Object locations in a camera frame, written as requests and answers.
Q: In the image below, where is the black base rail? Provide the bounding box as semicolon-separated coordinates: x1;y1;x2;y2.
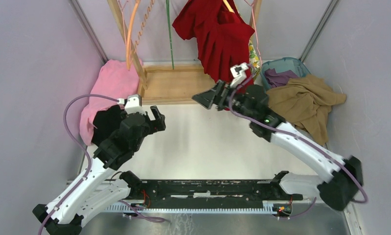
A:
118;171;303;209

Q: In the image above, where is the black cloth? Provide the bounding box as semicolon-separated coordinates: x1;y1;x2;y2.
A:
92;105;125;146

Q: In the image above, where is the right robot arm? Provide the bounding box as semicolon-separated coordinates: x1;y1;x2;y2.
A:
192;80;368;211

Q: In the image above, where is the green wire hanger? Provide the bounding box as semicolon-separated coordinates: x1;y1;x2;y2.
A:
165;0;175;70

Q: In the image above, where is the pink garment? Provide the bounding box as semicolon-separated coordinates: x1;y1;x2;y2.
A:
79;60;139;145

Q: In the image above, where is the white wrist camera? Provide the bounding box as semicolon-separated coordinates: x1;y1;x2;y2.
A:
230;63;250;88
117;94;146;115

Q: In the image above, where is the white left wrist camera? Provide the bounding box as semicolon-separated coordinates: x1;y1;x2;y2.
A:
117;94;146;115

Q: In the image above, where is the wooden clothes rack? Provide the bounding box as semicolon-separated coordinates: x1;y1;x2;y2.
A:
108;0;254;104

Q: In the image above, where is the lemon print skirt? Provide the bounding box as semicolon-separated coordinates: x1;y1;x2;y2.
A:
248;40;261;81

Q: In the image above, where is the red garment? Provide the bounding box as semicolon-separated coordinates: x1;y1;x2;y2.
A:
172;0;255;83

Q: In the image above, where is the purple cloth in basket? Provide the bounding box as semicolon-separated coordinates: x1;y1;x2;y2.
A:
264;69;298;88

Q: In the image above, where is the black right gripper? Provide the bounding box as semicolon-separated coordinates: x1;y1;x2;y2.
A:
193;79;255;120

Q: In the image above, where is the pink hanger on rack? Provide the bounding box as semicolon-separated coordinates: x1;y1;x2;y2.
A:
117;0;130;45

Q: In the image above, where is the yellow wooden hanger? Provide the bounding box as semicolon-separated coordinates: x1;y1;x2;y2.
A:
222;0;239;13

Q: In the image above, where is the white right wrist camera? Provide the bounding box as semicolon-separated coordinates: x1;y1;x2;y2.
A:
230;63;250;88

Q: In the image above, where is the tan garment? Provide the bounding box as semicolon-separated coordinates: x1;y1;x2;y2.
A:
266;74;347;145

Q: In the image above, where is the teal plastic basket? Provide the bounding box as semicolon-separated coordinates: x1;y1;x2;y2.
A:
260;57;311;91

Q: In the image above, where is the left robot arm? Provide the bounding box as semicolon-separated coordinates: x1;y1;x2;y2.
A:
33;106;166;235

